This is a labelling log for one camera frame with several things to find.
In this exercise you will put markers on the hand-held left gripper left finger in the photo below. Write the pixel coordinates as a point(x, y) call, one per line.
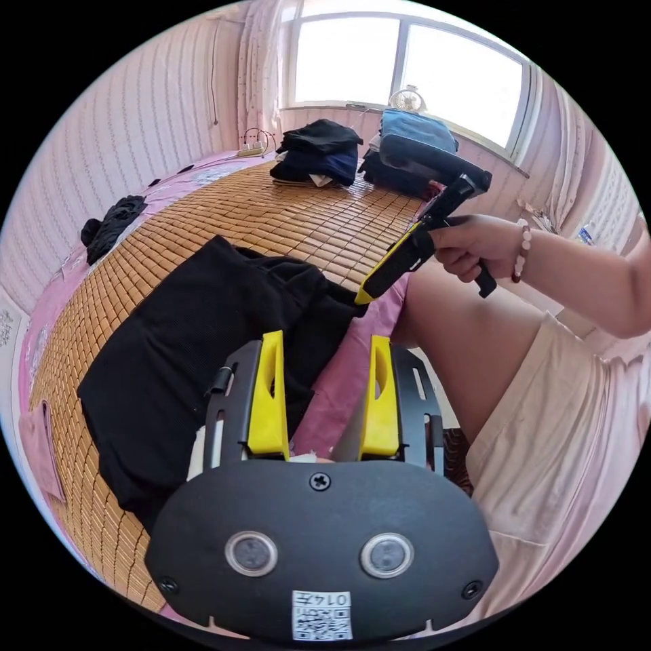
point(267, 407)

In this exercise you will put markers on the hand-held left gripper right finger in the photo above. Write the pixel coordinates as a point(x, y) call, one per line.
point(379, 422)

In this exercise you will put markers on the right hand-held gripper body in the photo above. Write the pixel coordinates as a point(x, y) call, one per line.
point(407, 254)

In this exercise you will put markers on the black long sleeve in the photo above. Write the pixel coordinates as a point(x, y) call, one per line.
point(193, 335)

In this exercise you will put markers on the person's right forearm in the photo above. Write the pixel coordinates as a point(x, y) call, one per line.
point(585, 285)

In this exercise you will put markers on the person's right hand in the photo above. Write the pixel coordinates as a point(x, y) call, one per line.
point(483, 244)

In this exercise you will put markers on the pile of clothes with blue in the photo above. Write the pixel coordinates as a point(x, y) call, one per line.
point(412, 147)

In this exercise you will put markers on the pile of dark clothes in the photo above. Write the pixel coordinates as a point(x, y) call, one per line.
point(318, 152)

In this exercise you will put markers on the bed with woven mat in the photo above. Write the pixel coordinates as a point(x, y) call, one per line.
point(254, 213)

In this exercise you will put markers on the small white fan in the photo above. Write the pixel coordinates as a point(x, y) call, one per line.
point(409, 100)

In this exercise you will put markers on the person's body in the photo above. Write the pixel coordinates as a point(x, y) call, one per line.
point(534, 432)

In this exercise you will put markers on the white power strip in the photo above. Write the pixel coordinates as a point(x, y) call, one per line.
point(253, 147)

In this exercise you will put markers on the window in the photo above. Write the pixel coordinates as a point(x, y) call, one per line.
point(407, 66)

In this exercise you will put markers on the pale pink curtain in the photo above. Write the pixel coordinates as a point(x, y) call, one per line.
point(264, 71)
point(569, 152)

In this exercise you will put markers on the pink folded cloth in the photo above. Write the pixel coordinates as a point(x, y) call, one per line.
point(43, 452)

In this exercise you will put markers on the crumpled black garment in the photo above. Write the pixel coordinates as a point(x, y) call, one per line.
point(112, 229)

